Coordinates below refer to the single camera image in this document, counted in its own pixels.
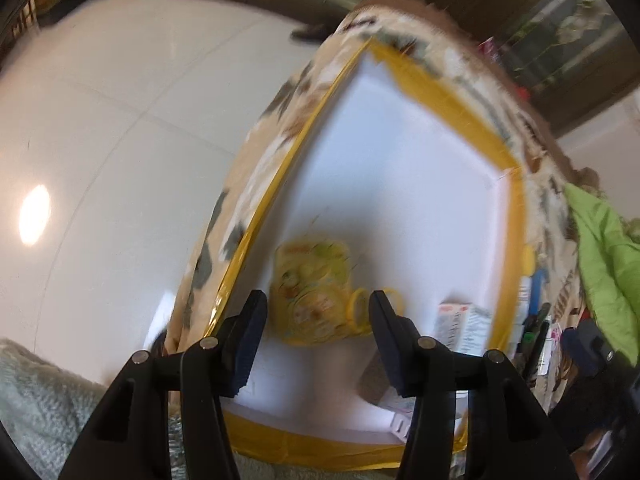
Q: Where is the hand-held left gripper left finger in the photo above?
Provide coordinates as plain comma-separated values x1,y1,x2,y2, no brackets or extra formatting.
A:
57,289,268,480

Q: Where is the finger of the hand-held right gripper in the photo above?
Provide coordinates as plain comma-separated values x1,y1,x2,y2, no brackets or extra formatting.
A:
560,319,621,378

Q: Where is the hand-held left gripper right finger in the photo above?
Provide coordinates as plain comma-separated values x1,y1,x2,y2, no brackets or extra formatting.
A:
368,290,583,480

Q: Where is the yellow printed packet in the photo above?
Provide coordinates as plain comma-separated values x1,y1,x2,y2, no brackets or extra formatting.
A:
270,240,362,348

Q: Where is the white tray with yellow edge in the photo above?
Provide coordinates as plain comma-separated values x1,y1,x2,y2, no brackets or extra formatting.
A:
207,37,528,471

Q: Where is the black marker green cap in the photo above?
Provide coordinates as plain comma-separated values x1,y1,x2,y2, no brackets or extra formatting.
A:
520,317,551,376

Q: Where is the small white cardboard box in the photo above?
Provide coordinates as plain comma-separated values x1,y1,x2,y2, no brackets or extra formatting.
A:
357,355,468,443

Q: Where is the blue tube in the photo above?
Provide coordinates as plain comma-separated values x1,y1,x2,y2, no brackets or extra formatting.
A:
531,269,550,316

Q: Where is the white printed carton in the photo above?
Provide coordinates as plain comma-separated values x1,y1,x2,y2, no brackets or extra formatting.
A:
432,301,493,356

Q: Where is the green cloth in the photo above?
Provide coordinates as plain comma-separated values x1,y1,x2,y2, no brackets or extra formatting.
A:
565,182,640,346

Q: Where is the leaf print blanket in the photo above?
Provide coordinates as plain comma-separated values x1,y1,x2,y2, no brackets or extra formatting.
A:
165,0,608,411

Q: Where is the pink packet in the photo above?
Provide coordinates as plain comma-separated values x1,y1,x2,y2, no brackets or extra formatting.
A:
477,37,502,62

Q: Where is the wooden mirrored wardrobe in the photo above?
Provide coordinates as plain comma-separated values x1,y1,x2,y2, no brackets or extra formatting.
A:
142,0,638,136

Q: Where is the yellow ring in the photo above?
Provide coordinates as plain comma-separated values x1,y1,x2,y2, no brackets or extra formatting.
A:
348,287,405,336

